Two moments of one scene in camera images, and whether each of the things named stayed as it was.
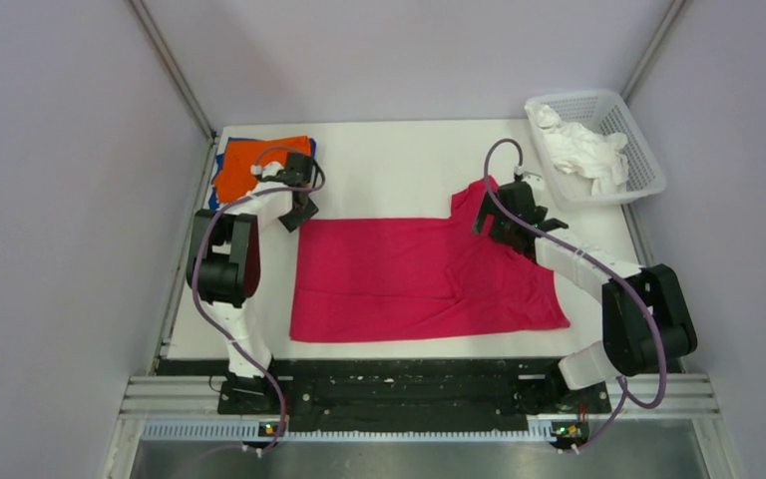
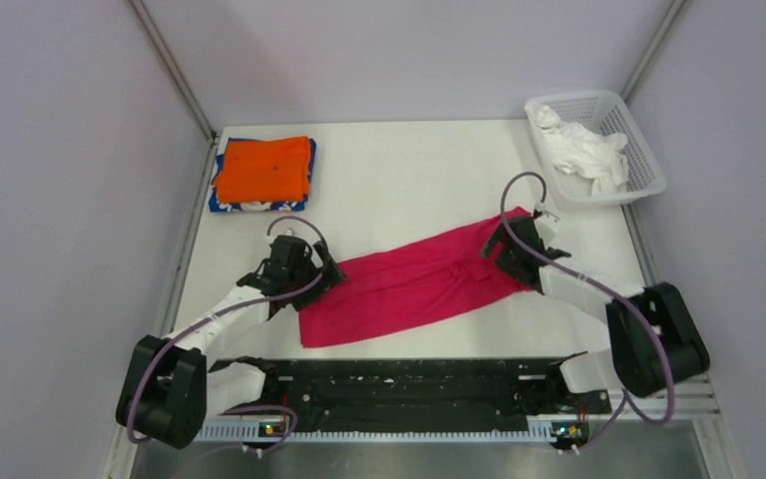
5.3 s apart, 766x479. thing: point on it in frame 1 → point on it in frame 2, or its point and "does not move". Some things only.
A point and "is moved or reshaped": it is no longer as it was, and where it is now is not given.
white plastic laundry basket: (590, 151) does not move
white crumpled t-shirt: (583, 153) does not move
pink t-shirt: (406, 278) is moved or reshaped
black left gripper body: (299, 215) → (328, 279)
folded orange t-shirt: (234, 174) does not move
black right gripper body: (502, 225) → (506, 259)
